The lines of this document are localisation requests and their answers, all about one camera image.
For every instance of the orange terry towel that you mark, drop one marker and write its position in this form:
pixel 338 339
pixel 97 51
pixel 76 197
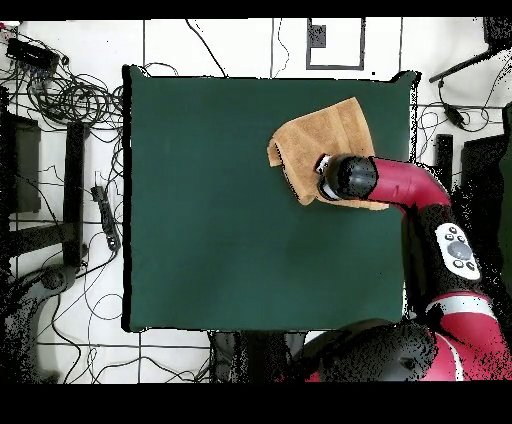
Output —
pixel 312 140

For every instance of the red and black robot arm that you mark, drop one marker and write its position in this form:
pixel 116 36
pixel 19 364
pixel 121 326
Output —
pixel 408 184

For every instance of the dark green table cloth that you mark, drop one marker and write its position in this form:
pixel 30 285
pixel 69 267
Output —
pixel 200 200

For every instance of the black power strip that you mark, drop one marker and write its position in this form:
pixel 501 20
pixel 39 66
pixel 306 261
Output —
pixel 107 220

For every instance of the black stand bar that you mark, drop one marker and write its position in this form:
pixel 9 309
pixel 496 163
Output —
pixel 74 192
pixel 444 156

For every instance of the black power adapter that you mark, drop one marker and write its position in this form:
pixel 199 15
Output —
pixel 454 116

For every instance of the dark stand base with knob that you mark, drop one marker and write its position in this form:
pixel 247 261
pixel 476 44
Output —
pixel 44 288

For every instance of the black furniture block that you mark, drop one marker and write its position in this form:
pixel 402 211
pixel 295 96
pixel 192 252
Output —
pixel 24 168
pixel 482 172

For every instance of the black rod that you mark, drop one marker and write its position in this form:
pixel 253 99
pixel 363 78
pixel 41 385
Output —
pixel 460 68

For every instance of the dark green fabric piece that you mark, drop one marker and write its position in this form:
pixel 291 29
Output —
pixel 507 192

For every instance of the black rectangular box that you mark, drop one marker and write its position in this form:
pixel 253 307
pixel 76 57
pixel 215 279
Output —
pixel 32 54

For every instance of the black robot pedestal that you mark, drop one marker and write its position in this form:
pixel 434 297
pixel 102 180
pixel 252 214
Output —
pixel 256 356

